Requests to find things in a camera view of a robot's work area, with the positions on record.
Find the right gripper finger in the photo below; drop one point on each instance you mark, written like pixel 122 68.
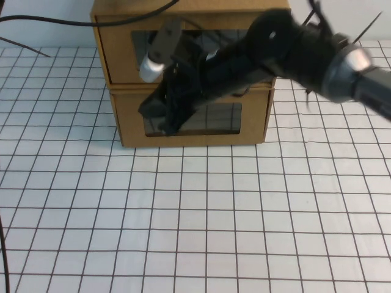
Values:
pixel 151 107
pixel 178 119

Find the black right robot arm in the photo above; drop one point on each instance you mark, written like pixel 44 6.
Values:
pixel 305 55

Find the grey camera mount plate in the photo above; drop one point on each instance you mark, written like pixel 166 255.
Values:
pixel 166 39

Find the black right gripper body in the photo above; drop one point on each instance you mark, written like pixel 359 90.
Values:
pixel 226 73

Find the cardboard drawer with wide window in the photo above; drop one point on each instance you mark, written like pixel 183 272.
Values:
pixel 116 55

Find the silver cylindrical wrist camera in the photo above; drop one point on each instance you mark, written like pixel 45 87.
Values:
pixel 149 70

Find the cardboard drawer with small window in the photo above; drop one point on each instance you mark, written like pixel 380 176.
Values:
pixel 128 122

